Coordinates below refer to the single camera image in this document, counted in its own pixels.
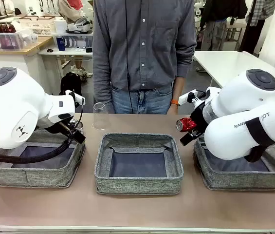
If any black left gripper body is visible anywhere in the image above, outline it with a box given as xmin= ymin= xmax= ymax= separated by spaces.
xmin=59 ymin=118 xmax=87 ymax=145

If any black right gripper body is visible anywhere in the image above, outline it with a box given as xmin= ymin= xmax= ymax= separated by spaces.
xmin=189 ymin=101 xmax=210 ymax=137

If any crushed red soda can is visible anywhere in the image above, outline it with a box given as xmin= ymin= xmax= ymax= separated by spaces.
xmin=176 ymin=117 xmax=198 ymax=134

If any clear plastic cup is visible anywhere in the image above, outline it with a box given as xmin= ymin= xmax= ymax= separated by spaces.
xmin=92 ymin=102 xmax=109 ymax=131

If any person's right forearm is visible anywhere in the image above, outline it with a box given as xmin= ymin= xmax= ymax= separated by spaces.
xmin=92 ymin=56 xmax=115 ymax=108

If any person's left forearm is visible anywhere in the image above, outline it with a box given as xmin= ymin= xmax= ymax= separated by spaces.
xmin=170 ymin=52 xmax=196 ymax=101

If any person's left hand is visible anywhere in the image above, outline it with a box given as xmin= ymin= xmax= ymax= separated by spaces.
xmin=166 ymin=104 xmax=179 ymax=115

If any grey fabric basket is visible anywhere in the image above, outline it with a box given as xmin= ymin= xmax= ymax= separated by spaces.
xmin=193 ymin=136 xmax=275 ymax=191
xmin=0 ymin=129 xmax=86 ymax=188
xmin=94 ymin=133 xmax=184 ymax=195

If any black backpack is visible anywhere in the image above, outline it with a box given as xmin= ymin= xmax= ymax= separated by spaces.
xmin=59 ymin=72 xmax=82 ymax=97

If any white background desk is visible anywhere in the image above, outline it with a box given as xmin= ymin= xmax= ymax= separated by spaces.
xmin=38 ymin=46 xmax=94 ymax=81

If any background person in black jacket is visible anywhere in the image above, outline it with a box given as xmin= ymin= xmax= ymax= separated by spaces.
xmin=199 ymin=0 xmax=249 ymax=52

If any person in grey shirt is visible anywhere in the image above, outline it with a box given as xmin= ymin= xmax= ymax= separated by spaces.
xmin=92 ymin=0 xmax=198 ymax=115

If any dark blue bottle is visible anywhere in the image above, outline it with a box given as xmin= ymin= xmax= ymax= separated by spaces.
xmin=56 ymin=35 xmax=66 ymax=52

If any wooden counter top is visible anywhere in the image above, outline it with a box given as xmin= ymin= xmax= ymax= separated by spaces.
xmin=0 ymin=36 xmax=55 ymax=56

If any dark hanging garment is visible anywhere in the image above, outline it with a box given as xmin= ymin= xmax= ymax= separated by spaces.
xmin=238 ymin=19 xmax=266 ymax=56

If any white and black device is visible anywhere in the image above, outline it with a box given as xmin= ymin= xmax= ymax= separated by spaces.
xmin=66 ymin=17 xmax=92 ymax=34

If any white plastic jug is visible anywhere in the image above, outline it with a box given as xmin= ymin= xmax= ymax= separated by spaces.
xmin=54 ymin=18 xmax=68 ymax=34

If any white crate with wooden tray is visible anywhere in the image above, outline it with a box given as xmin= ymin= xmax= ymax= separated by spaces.
xmin=18 ymin=15 xmax=56 ymax=37

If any clear plastic storage box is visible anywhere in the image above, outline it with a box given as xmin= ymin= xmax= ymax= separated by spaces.
xmin=0 ymin=26 xmax=38 ymax=51

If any hanging plaid shirt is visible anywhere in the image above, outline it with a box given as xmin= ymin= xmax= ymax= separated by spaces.
xmin=248 ymin=0 xmax=275 ymax=27

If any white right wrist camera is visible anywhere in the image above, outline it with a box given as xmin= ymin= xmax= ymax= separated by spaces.
xmin=178 ymin=89 xmax=207 ymax=107

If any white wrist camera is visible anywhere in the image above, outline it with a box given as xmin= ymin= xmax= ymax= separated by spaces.
xmin=178 ymin=89 xmax=207 ymax=107
xmin=65 ymin=89 xmax=86 ymax=106

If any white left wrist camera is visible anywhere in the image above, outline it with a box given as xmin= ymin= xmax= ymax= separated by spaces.
xmin=65 ymin=89 xmax=86 ymax=106

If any thin black shirt cord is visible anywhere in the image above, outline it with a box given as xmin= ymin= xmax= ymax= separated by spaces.
xmin=125 ymin=0 xmax=134 ymax=115

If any aluminium table edge rail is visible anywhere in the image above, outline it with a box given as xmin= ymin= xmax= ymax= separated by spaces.
xmin=0 ymin=226 xmax=275 ymax=234

